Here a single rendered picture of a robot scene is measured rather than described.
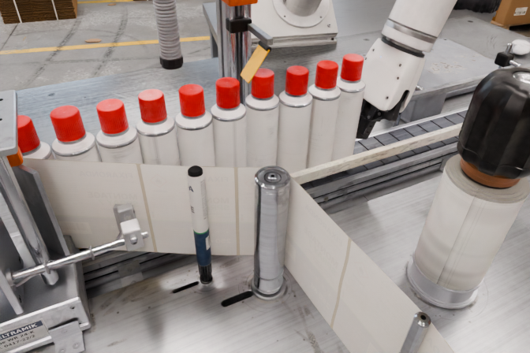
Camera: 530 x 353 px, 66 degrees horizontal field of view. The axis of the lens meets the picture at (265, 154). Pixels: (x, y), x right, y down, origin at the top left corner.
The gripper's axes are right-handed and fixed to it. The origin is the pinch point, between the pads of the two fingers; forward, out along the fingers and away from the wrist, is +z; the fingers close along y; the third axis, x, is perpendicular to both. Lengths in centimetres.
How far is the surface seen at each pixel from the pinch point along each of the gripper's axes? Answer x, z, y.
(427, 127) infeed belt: 20.6, -0.8, -2.1
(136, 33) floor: 44, 84, -327
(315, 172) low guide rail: -10.6, 7.3, 4.4
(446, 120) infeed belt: 25.9, -2.7, -2.4
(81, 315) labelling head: -46, 20, 15
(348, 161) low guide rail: -4.3, 4.7, 4.3
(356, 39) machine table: 46, -5, -61
